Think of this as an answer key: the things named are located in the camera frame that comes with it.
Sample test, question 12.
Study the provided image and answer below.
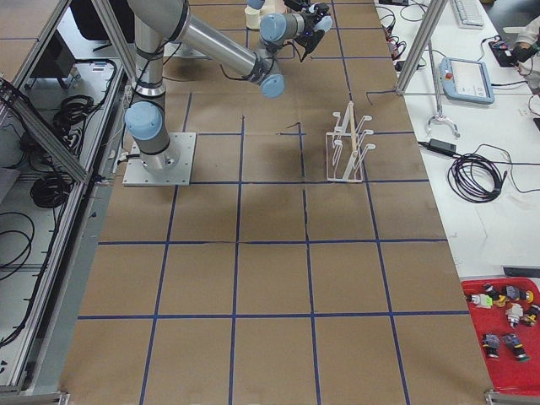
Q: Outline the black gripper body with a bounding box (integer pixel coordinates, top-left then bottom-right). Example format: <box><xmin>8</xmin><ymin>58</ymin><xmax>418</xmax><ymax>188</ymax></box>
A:
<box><xmin>284</xmin><ymin>1</ymin><xmax>330</xmax><ymax>55</ymax></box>

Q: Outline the white plastic cup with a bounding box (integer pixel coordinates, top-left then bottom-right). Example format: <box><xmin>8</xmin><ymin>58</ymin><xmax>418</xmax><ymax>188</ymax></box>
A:
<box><xmin>244</xmin><ymin>7</ymin><xmax>261</xmax><ymax>30</ymax></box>

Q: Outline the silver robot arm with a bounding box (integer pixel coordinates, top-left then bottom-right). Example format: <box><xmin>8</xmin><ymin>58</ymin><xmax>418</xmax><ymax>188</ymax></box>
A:
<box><xmin>125</xmin><ymin>1</ymin><xmax>332</xmax><ymax>173</ymax></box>

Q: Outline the white keyboard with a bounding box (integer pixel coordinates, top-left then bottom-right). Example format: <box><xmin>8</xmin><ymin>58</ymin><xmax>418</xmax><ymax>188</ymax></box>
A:
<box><xmin>450</xmin><ymin>0</ymin><xmax>484</xmax><ymax>30</ymax></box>

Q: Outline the metal reacher grabber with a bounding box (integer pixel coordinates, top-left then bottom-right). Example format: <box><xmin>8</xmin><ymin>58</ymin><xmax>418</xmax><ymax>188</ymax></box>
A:
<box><xmin>425</xmin><ymin>0</ymin><xmax>459</xmax><ymax>138</ymax></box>

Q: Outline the blue teach pendant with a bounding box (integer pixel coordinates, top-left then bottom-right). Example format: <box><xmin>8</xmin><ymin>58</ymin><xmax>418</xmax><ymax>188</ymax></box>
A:
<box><xmin>440</xmin><ymin>57</ymin><xmax>494</xmax><ymax>105</ymax></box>

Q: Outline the black power adapter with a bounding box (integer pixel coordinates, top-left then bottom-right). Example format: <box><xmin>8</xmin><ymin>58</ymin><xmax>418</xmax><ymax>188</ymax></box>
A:
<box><xmin>428</xmin><ymin>138</ymin><xmax>456</xmax><ymax>156</ymax></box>

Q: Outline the red parts tray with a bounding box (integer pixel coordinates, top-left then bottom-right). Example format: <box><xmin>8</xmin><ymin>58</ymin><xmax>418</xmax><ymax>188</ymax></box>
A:
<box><xmin>462</xmin><ymin>278</ymin><xmax>539</xmax><ymax>396</ymax></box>

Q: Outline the aluminium frame post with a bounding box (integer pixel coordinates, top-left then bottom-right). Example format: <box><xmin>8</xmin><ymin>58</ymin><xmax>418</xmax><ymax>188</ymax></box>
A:
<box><xmin>395</xmin><ymin>0</ymin><xmax>447</xmax><ymax>95</ymax></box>

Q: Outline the white wire cup rack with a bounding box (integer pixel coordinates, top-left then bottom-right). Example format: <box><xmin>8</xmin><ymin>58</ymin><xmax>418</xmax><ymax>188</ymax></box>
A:
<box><xmin>325</xmin><ymin>101</ymin><xmax>376</xmax><ymax>183</ymax></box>

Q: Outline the coiled black cable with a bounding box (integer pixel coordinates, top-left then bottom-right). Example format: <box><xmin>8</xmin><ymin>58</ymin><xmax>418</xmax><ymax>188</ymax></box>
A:
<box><xmin>447</xmin><ymin>152</ymin><xmax>507</xmax><ymax>204</ymax></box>

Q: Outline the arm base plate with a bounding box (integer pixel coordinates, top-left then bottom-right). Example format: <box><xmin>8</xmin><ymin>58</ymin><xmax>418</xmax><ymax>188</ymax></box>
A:
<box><xmin>122</xmin><ymin>132</ymin><xmax>197</xmax><ymax>186</ymax></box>

